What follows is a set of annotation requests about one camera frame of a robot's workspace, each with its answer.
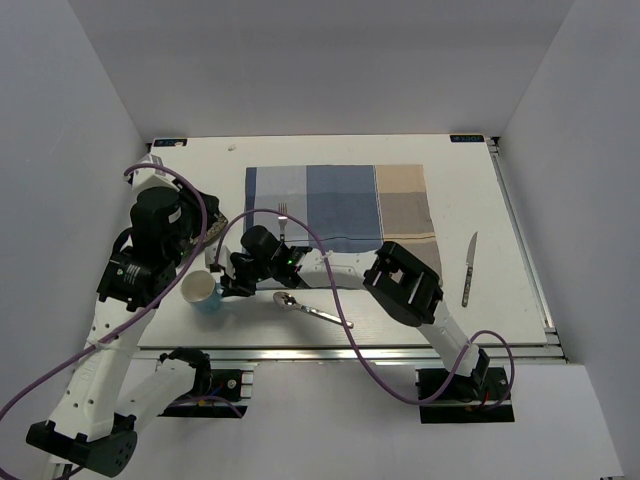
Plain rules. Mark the metal table knife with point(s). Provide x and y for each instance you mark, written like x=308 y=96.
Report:
x=470 y=257

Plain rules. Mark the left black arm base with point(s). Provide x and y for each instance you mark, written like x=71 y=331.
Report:
x=217 y=392

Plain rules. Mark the blue beige checked placemat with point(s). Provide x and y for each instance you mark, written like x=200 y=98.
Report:
x=352 y=208

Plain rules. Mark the dark floral rectangular plate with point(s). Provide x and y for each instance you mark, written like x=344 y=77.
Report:
x=215 y=224

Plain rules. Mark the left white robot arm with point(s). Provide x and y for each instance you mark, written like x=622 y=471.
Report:
x=95 y=426

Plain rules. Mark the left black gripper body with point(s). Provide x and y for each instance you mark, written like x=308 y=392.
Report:
x=189 y=206

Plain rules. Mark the metal fork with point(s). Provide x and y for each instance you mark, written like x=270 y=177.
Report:
x=282 y=220

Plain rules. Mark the metal spoon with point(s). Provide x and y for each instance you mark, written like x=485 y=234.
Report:
x=288 y=302

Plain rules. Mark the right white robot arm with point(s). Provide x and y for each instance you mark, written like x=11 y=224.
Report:
x=407 y=289

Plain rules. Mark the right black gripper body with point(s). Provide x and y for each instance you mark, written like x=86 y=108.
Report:
x=250 y=269

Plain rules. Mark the right blue table label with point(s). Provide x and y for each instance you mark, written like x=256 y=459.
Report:
x=466 y=138

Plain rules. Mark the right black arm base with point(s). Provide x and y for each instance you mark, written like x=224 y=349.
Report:
x=461 y=403

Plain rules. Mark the light blue mug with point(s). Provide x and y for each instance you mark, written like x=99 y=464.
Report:
x=200 y=290

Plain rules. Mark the blue table label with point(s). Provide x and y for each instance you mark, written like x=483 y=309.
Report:
x=169 y=143
x=466 y=138

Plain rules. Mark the left blue table label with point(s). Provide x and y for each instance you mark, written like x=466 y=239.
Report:
x=169 y=143

